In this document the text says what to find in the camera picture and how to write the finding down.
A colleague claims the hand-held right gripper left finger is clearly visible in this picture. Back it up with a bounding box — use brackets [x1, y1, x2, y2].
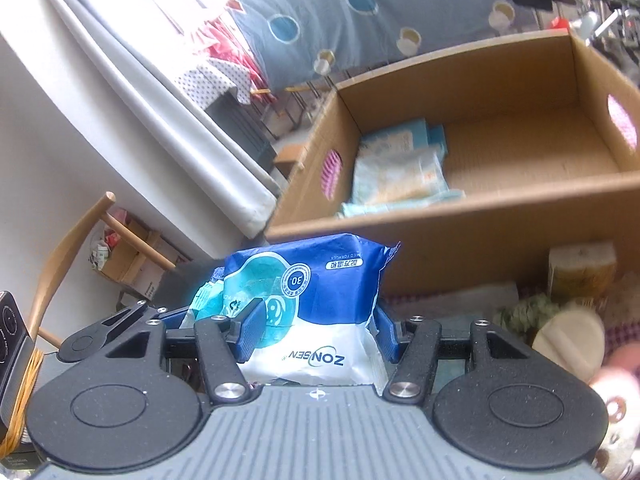
[102, 299, 268, 406]

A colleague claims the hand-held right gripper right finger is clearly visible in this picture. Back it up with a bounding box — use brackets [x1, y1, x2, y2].
[375, 305, 533, 403]

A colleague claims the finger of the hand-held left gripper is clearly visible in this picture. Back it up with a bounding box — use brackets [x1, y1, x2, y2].
[57, 300, 195, 366]

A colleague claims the blue white wet wipes pack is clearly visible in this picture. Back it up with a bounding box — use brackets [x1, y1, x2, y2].
[187, 232, 403, 387]

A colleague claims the green patterned scrunchie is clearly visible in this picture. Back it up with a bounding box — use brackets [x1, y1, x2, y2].
[494, 294, 567, 335]

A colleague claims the brown cardboard box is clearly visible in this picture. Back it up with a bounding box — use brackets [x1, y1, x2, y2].
[265, 30, 640, 297]

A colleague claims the clear packet of tan strips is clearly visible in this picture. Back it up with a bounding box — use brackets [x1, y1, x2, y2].
[352, 147, 452, 206]

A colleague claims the blue face mask box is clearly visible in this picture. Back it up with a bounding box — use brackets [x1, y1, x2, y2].
[361, 119, 448, 157]

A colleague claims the pink white plush toy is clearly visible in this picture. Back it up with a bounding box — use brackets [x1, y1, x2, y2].
[589, 345, 640, 480]

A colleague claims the wooden chair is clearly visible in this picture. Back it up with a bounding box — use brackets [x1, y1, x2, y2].
[27, 191, 177, 353]

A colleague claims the small cardboard box of clutter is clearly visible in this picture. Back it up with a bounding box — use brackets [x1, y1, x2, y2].
[89, 210, 177, 307]

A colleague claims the black device with dials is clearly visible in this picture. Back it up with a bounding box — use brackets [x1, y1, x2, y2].
[0, 290, 46, 461]

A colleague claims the beige round powder puff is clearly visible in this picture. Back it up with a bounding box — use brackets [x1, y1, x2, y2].
[531, 307, 607, 382]

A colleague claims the brown gold tissue packet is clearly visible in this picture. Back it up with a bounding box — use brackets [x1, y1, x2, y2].
[546, 241, 619, 305]

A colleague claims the grey curtain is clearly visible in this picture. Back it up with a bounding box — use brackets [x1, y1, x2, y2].
[27, 0, 282, 240]

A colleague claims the pink checked tablecloth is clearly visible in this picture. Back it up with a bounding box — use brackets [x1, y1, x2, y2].
[380, 282, 640, 361]

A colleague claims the white polka dot cloth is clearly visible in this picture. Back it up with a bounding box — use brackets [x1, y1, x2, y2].
[174, 57, 252, 111]

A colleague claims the pink garment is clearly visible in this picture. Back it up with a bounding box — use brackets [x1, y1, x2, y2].
[194, 17, 263, 88]

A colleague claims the blue bed sheet with circles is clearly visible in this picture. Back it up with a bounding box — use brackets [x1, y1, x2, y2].
[232, 0, 543, 88]

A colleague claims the silver black wheelchair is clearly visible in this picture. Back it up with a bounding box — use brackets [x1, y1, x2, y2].
[570, 0, 640, 63]

